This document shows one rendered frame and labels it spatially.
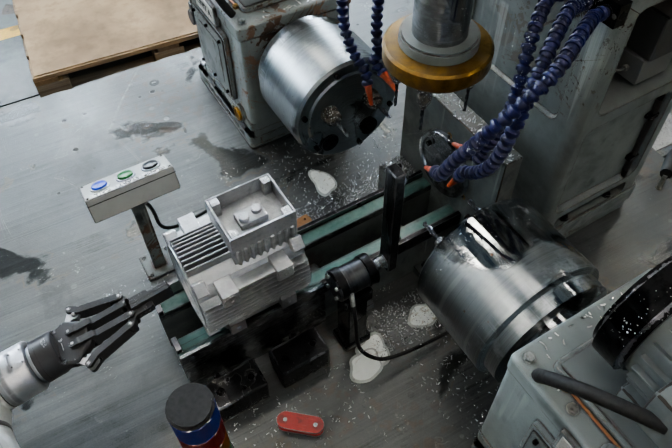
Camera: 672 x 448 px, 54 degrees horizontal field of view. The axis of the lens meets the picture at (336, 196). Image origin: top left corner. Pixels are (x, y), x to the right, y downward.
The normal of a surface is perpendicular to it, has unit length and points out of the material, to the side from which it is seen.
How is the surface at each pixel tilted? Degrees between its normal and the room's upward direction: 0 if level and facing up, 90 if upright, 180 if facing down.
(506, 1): 90
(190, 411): 0
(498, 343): 66
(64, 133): 0
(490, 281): 35
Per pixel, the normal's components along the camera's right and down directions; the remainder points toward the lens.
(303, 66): -0.46, -0.33
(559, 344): -0.01, -0.65
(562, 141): -0.86, 0.40
